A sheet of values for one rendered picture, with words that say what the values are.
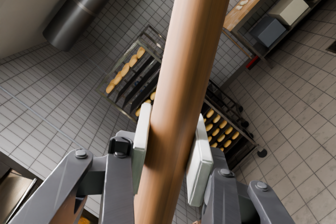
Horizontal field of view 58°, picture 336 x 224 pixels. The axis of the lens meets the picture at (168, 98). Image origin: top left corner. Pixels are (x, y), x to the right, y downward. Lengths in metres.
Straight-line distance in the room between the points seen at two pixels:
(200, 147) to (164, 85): 0.04
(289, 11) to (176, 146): 4.65
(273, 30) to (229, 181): 4.62
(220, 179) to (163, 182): 0.05
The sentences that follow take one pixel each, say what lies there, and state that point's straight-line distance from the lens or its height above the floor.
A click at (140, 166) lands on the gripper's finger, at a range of 0.16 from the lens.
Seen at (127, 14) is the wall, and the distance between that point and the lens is 5.22.
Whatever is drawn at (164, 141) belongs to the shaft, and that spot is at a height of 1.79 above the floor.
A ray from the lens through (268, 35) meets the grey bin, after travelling 4.74.
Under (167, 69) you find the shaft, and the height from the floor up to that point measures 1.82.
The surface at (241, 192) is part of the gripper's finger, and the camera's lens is 0.16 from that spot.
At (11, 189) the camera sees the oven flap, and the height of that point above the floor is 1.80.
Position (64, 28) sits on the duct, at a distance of 3.24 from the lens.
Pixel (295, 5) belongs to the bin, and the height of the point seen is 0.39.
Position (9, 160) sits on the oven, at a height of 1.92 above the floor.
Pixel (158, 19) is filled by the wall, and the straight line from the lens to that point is 5.19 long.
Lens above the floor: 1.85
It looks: 13 degrees down
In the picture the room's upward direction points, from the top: 50 degrees counter-clockwise
